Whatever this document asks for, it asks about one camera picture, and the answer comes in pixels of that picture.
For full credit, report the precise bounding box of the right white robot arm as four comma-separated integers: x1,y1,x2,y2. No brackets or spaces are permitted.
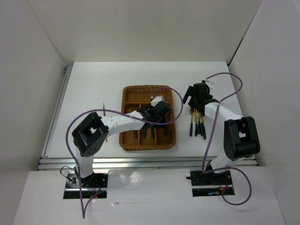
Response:
183,81,261,184

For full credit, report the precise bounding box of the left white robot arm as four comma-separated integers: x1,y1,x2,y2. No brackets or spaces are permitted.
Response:
72,101,171,187

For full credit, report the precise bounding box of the brown wicker cutlery tray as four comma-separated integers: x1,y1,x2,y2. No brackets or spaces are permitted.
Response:
119,85,176,151

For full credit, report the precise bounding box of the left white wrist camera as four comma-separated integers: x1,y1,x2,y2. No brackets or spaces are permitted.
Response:
151,96,165,107

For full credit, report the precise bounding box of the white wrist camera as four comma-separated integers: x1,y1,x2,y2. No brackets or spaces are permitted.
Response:
151,96,165,107
202,80,213,92

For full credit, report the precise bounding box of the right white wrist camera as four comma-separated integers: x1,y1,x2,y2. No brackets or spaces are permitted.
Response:
202,80,213,92

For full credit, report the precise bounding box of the right small fork green handle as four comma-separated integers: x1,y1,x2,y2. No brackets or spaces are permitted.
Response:
202,116,206,140

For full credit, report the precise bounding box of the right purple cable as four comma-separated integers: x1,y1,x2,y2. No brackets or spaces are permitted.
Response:
202,72,253,206

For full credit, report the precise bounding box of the aluminium front rail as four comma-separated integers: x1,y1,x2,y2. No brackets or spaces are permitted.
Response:
37,156,258,170

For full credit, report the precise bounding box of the aluminium rail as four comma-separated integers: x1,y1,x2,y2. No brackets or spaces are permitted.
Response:
37,156,258,170
41,62,74,158

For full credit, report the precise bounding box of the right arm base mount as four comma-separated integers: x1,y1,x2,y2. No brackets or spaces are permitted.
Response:
186,171,235,197

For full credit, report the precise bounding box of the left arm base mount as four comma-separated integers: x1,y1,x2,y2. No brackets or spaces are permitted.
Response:
60,166,108,199

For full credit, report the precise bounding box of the aluminium left rail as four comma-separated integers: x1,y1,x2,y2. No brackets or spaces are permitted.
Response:
41,62,74,158

